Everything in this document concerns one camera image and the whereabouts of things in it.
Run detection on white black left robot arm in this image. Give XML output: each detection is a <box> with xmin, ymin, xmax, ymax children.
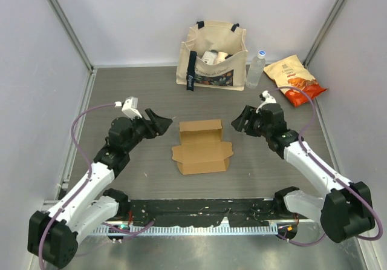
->
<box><xmin>27</xmin><ymin>108</ymin><xmax>173</xmax><ymax>269</ymax></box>

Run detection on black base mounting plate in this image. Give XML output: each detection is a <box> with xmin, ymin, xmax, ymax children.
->
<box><xmin>109</xmin><ymin>198</ymin><xmax>295</xmax><ymax>228</ymax></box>

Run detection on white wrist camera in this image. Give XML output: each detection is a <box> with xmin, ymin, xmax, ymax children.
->
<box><xmin>114</xmin><ymin>96</ymin><xmax>142</xmax><ymax>119</ymax></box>
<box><xmin>256</xmin><ymin>90</ymin><xmax>277</xmax><ymax>113</ymax></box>

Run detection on brown cardboard box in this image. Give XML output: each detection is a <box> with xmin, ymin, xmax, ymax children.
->
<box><xmin>172</xmin><ymin>119</ymin><xmax>233</xmax><ymax>175</ymax></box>

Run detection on white slotted cable duct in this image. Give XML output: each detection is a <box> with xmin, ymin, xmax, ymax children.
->
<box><xmin>89</xmin><ymin>223</ymin><xmax>278</xmax><ymax>237</ymax></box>

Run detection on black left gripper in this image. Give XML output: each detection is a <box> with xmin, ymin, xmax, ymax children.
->
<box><xmin>124</xmin><ymin>109</ymin><xmax>172</xmax><ymax>153</ymax></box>

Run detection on cassava chips bag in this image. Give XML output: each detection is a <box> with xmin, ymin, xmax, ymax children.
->
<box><xmin>264</xmin><ymin>54</ymin><xmax>327</xmax><ymax>107</ymax></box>

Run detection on clear plastic water bottle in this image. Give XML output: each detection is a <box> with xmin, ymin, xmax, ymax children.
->
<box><xmin>245</xmin><ymin>50</ymin><xmax>266</xmax><ymax>89</ymax></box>

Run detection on aluminium frame post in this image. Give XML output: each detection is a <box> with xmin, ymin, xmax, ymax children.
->
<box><xmin>303</xmin><ymin>0</ymin><xmax>347</xmax><ymax>68</ymax></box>
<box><xmin>47</xmin><ymin>0</ymin><xmax>94</xmax><ymax>72</ymax></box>

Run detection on beige canvas tote bag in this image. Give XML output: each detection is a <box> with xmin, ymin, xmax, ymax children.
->
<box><xmin>176</xmin><ymin>21</ymin><xmax>248</xmax><ymax>91</ymax></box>

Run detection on aluminium frame post right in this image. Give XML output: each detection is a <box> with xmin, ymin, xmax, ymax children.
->
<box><xmin>303</xmin><ymin>0</ymin><xmax>347</xmax><ymax>68</ymax></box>

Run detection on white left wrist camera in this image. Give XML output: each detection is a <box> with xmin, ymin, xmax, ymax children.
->
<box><xmin>114</xmin><ymin>96</ymin><xmax>142</xmax><ymax>119</ymax></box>

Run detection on aluminium frame post left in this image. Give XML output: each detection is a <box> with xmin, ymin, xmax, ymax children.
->
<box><xmin>47</xmin><ymin>0</ymin><xmax>94</xmax><ymax>72</ymax></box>

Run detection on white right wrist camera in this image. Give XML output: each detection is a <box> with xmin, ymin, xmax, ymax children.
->
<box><xmin>256</xmin><ymin>90</ymin><xmax>277</xmax><ymax>113</ymax></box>

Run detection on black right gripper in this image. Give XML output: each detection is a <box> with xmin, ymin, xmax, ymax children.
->
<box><xmin>231</xmin><ymin>105</ymin><xmax>271</xmax><ymax>138</ymax></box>

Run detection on white items inside bag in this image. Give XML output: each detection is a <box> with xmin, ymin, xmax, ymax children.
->
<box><xmin>201</xmin><ymin>50</ymin><xmax>230</xmax><ymax>65</ymax></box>

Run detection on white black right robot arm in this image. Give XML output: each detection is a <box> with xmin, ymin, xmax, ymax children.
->
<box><xmin>232</xmin><ymin>104</ymin><xmax>383</xmax><ymax>243</ymax></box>

